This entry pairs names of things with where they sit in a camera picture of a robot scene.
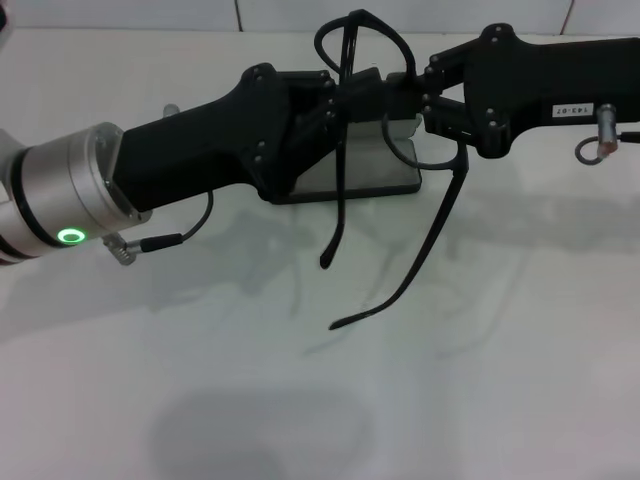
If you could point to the black glasses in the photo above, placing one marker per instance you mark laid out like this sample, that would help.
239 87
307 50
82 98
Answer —
343 165

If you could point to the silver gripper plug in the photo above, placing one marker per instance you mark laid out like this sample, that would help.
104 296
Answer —
171 109
609 125

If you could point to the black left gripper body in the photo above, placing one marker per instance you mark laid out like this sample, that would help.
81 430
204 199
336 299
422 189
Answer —
200 150

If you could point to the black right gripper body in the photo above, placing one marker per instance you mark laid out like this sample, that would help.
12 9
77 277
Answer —
525 85

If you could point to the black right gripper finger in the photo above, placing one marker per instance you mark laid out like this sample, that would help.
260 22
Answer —
367 82
367 109
445 115
447 65

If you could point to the black glasses case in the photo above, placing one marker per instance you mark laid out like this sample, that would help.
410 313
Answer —
370 170

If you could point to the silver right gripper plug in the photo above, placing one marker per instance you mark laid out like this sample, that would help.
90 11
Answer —
609 125

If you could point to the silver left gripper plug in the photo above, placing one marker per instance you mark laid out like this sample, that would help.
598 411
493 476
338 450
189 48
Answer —
171 109

